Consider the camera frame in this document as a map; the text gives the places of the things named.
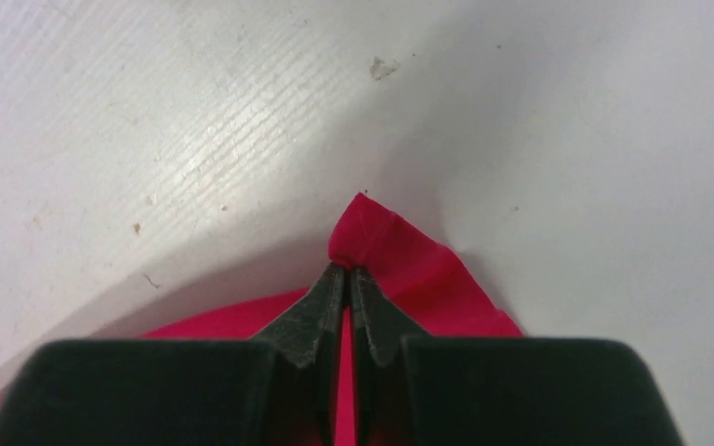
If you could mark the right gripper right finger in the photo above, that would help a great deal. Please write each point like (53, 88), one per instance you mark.
(416, 388)

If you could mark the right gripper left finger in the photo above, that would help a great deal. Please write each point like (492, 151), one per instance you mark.
(277, 387)

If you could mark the red t shirt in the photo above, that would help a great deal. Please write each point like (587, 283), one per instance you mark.
(425, 279)

